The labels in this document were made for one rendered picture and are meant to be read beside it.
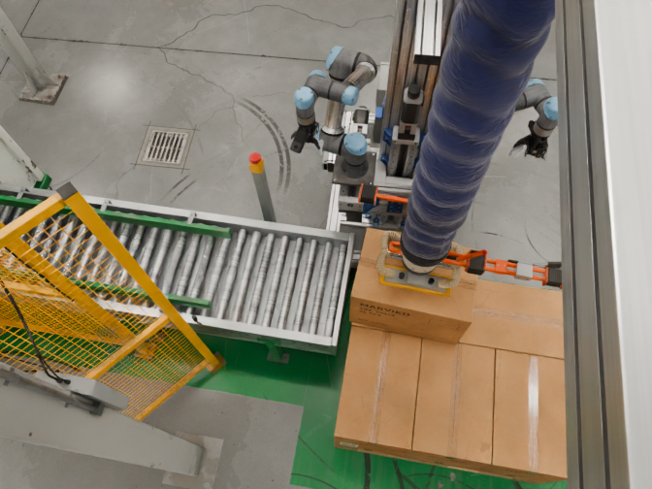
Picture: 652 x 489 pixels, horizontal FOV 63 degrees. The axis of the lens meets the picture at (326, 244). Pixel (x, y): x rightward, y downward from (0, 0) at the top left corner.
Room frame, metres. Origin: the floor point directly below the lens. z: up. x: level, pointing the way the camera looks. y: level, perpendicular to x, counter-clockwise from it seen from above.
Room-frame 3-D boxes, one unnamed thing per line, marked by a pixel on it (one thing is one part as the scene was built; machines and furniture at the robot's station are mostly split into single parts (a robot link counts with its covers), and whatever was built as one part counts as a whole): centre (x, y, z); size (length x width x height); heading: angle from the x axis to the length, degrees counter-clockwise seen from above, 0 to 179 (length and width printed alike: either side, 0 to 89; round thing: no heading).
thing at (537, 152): (1.29, -0.87, 1.66); 0.09 x 0.08 x 0.12; 170
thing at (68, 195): (0.62, 1.04, 1.05); 0.87 x 0.10 x 2.10; 130
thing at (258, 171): (1.72, 0.37, 0.50); 0.07 x 0.07 x 1.00; 78
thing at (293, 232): (1.68, 0.99, 0.50); 2.31 x 0.05 x 0.19; 78
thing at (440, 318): (1.04, -0.45, 0.74); 0.60 x 0.40 x 0.40; 74
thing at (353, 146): (1.63, -0.17, 1.20); 0.13 x 0.12 x 0.14; 66
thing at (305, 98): (1.44, 0.06, 1.78); 0.09 x 0.08 x 0.11; 156
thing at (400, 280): (0.95, -0.42, 1.08); 0.34 x 0.10 x 0.05; 75
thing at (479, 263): (0.97, -0.69, 1.18); 0.10 x 0.08 x 0.06; 165
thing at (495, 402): (0.68, -0.69, 0.34); 1.20 x 1.00 x 0.40; 78
